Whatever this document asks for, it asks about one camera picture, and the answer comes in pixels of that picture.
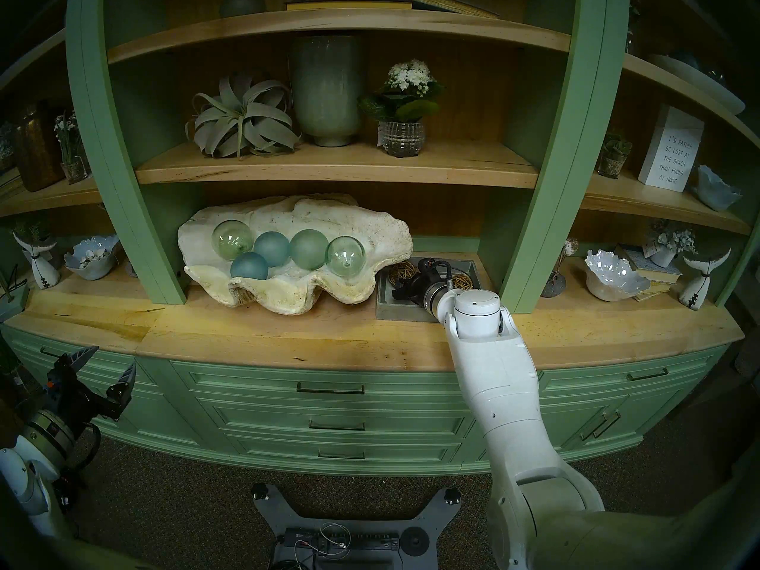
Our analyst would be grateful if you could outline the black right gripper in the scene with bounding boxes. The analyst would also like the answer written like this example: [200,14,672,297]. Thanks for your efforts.
[393,257,452,307]

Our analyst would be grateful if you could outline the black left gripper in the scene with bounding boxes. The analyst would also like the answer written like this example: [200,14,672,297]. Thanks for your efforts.
[46,344,137,433]

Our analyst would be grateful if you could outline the grey square tray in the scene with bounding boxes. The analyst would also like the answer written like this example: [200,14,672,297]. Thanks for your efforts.
[376,259,495,324]

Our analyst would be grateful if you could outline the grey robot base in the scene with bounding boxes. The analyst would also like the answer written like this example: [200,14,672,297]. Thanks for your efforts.
[249,483,464,570]

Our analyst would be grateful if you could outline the giant white clam shell bowl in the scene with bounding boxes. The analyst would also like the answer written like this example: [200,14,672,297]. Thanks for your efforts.
[177,194,414,316]

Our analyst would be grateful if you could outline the white bowl with shells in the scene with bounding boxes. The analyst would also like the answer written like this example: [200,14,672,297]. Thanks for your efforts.
[64,235,121,281]

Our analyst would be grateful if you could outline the white ruffled ceramic bowl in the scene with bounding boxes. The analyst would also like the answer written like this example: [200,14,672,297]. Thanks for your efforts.
[584,249,651,302]

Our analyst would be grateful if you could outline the pale blue ruffled bowl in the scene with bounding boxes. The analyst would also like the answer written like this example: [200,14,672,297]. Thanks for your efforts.
[696,164,744,213]

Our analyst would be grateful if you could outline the clear green glass ball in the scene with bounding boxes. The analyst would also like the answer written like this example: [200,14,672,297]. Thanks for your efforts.
[212,220,256,261]
[325,236,366,277]

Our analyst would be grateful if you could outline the small blue block ornament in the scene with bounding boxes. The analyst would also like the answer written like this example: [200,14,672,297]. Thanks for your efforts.
[0,272,30,323]

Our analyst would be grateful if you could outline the frosted green glass ball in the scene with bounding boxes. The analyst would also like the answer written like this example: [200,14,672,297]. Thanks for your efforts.
[289,229,330,271]

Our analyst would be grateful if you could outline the white whale tail figurine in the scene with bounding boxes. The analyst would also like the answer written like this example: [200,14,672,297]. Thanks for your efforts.
[13,230,61,290]
[679,248,732,311]

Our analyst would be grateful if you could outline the green wooden shelf cabinet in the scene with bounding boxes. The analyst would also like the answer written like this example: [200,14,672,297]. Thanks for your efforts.
[0,0,760,477]

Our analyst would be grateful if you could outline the small bird on stone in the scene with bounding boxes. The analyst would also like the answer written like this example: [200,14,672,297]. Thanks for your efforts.
[540,237,580,299]

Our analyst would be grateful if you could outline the frosted blue glass ball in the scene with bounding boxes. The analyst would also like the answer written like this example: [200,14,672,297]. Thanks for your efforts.
[254,231,292,268]
[230,252,270,281]

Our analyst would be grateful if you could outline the white flowers in glass pot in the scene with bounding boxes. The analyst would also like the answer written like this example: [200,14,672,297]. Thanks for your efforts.
[357,59,446,158]

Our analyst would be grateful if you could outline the small green moss plant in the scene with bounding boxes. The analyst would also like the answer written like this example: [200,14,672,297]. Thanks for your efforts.
[13,217,55,244]

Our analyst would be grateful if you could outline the small flowers in glass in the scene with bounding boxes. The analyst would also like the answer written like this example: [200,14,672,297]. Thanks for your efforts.
[53,112,90,185]

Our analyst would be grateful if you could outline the pale green ceramic vase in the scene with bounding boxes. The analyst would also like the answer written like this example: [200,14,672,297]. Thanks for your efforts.
[290,34,368,148]

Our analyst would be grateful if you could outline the small potted green plant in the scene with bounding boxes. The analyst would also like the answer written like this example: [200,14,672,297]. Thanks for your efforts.
[596,132,634,179]

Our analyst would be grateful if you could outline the copper metal vase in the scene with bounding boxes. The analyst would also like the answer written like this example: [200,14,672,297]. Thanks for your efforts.
[12,103,65,192]

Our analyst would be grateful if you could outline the tan hardcover book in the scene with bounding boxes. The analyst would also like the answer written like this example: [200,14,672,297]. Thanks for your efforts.
[631,280,673,303]

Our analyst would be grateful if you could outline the grey air plant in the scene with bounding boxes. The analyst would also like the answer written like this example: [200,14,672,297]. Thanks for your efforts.
[185,73,302,160]

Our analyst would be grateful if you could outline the dark textured ornament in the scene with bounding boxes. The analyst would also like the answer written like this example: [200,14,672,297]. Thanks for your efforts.
[0,121,17,175]

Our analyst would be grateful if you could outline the grey hardcover book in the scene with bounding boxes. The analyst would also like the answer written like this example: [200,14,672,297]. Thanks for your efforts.
[615,244,683,286]

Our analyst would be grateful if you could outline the black electronics box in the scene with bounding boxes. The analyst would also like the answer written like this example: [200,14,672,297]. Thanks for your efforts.
[276,526,401,570]

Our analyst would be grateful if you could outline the old dark cover book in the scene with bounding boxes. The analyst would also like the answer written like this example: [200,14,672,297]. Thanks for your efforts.
[383,0,501,20]

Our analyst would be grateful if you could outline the thin yellow book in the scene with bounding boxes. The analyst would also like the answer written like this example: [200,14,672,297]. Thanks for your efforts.
[285,0,413,11]

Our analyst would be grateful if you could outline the white text sign block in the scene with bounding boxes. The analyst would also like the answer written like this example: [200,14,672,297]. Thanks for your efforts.
[638,105,705,192]

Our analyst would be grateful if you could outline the grey green glass ball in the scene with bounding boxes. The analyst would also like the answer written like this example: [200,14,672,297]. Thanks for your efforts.
[219,0,268,20]

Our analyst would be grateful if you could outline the dark blue ball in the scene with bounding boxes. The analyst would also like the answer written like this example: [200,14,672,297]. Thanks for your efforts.
[671,48,708,72]

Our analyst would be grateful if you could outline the large white platter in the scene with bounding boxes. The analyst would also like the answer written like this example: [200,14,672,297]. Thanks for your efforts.
[647,52,746,115]

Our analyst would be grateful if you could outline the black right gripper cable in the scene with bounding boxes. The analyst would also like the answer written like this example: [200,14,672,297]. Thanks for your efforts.
[436,259,477,292]

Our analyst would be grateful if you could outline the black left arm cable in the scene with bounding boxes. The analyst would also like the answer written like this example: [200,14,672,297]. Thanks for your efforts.
[59,423,102,504]

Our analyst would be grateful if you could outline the thin white wire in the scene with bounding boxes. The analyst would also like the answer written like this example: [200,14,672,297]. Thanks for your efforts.
[318,521,352,559]

